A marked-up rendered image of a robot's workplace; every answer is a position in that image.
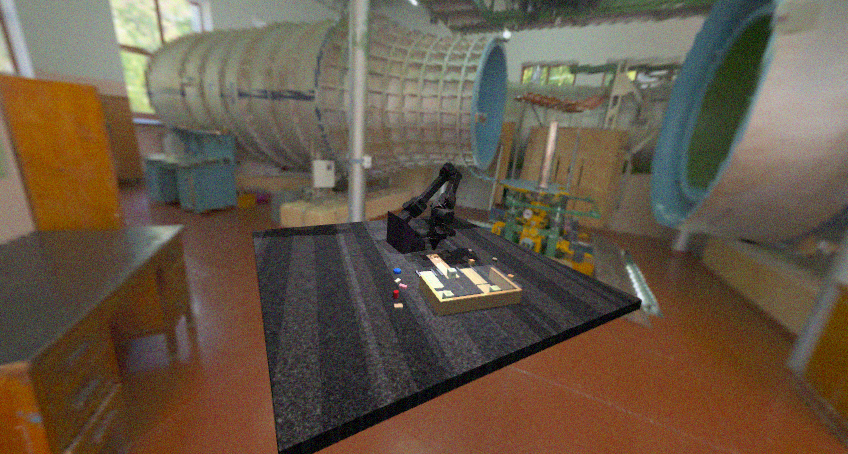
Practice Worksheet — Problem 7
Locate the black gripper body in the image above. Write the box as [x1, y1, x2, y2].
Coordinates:
[415, 218, 456, 238]

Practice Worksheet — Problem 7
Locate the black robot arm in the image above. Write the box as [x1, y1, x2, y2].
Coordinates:
[397, 162, 462, 239]

